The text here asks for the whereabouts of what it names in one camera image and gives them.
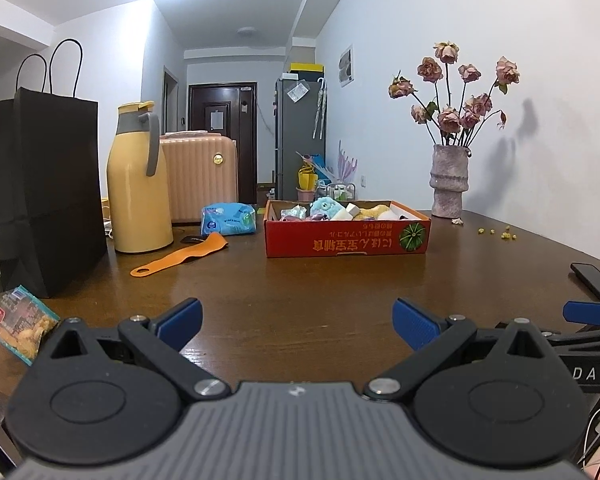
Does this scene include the black paper bag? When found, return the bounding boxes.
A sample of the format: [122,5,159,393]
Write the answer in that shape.
[0,39,108,299]

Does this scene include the yellow white plush toy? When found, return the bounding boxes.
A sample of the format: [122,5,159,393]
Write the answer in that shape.
[352,202,398,222]

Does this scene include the grey refrigerator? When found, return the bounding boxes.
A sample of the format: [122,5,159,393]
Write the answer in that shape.
[275,77,327,201]

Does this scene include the yellow thermos jug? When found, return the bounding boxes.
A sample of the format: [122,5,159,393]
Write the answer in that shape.
[106,101,174,254]

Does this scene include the purple dried flowers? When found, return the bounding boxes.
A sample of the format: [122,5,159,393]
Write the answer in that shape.
[336,140,359,183]

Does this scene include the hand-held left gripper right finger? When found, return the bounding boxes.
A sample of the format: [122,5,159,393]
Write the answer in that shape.
[364,297,562,403]

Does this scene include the small cart with bottles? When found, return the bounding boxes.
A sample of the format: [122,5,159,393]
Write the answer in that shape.
[316,180,357,203]

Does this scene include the white hanging umbrella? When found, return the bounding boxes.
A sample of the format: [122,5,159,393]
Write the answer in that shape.
[312,77,327,140]

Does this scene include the pink textured vase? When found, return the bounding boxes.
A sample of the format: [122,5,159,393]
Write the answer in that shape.
[428,144,470,219]

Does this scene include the bunch of dried pink roses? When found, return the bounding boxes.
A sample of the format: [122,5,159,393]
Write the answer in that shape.
[388,41,522,148]

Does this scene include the yellow black box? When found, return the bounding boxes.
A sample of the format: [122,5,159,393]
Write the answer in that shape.
[290,62,325,80]

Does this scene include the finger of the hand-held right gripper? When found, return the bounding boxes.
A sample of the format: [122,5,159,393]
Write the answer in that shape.
[562,300,600,326]

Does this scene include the wall picture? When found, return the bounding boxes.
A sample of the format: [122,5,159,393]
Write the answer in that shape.
[339,44,355,86]

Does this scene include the grey interior door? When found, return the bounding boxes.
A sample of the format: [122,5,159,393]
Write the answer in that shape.
[162,66,180,133]

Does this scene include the dark wooden door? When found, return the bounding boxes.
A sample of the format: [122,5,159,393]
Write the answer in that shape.
[188,81,258,204]

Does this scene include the blue plush toy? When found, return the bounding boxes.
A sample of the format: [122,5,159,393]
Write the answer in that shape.
[310,197,343,221]

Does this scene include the blue wrapped bundle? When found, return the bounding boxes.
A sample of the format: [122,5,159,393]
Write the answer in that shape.
[296,151,331,181]

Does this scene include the blue snack packet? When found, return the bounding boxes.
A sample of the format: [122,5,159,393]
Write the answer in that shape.
[0,285,61,366]

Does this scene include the black smartphone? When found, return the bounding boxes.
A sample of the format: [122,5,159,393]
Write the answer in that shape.
[570,262,600,301]

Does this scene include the red cardboard box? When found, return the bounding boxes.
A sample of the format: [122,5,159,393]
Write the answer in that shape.
[263,199,432,259]

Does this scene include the orange strap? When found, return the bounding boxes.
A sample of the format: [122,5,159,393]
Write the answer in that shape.
[130,232,228,278]

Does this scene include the pink ribbed suitcase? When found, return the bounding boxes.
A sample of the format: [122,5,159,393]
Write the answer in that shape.
[159,131,239,226]

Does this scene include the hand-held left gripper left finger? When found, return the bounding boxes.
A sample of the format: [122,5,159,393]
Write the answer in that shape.
[37,297,232,403]

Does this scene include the yellow flower wrap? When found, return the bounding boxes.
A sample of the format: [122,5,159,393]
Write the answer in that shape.
[296,160,317,201]

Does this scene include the blue wet wipes pack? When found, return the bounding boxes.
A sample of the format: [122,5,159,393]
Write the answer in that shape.
[200,202,257,237]

